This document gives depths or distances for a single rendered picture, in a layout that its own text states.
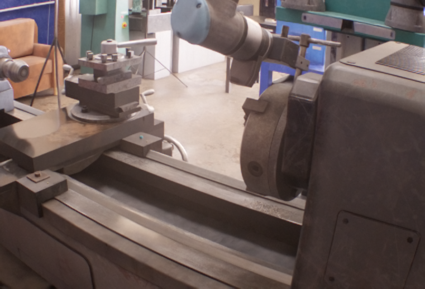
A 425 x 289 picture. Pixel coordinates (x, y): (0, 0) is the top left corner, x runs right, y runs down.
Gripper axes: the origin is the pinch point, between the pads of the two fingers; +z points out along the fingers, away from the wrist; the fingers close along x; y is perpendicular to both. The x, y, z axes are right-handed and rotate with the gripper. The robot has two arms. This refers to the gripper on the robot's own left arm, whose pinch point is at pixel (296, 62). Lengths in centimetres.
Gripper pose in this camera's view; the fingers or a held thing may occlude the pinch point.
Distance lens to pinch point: 111.0
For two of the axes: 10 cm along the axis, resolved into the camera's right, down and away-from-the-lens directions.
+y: 2.6, -9.7, -0.4
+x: -6.5, -2.0, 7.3
